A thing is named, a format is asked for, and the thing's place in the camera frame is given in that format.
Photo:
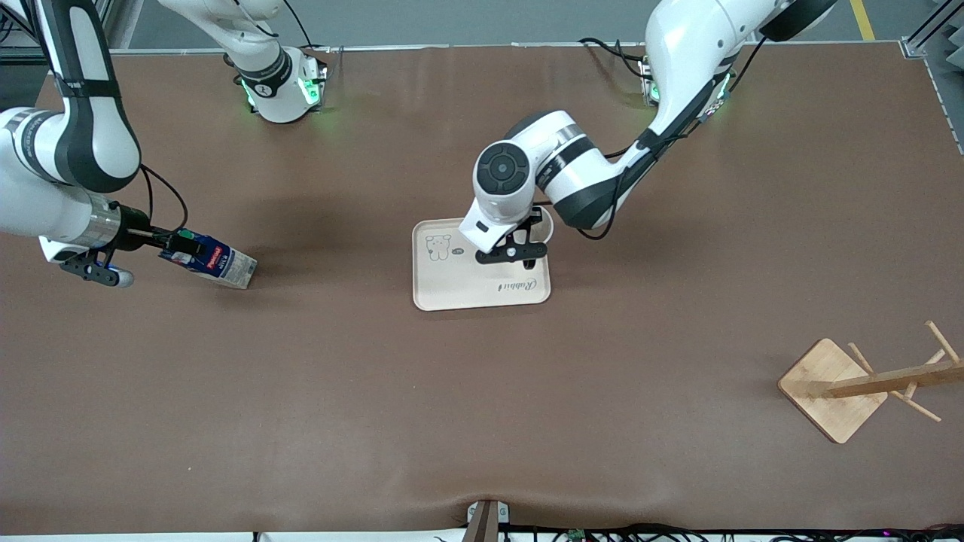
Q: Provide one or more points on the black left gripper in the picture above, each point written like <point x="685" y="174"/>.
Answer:
<point x="534" y="217"/>

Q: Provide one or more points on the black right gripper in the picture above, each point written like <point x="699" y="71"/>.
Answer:
<point x="136" y="223"/>

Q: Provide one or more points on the blue white milk carton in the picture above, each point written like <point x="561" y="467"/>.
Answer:
<point x="226" y="267"/>

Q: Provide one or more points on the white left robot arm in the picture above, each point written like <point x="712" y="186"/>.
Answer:
<point x="678" y="53"/>

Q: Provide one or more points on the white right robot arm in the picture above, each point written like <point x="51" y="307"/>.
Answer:
<point x="38" y="203"/>

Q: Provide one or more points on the cream rabbit print tray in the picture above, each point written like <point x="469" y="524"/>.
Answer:
<point x="452" y="286"/>

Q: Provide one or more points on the brown table cover sheet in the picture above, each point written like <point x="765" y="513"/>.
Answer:
<point x="482" y="414"/>

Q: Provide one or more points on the wooden mug tree stand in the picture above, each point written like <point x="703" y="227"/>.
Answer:
<point x="828" y="391"/>

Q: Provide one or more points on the grey metal camera bracket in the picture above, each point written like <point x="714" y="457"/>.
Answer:
<point x="486" y="523"/>

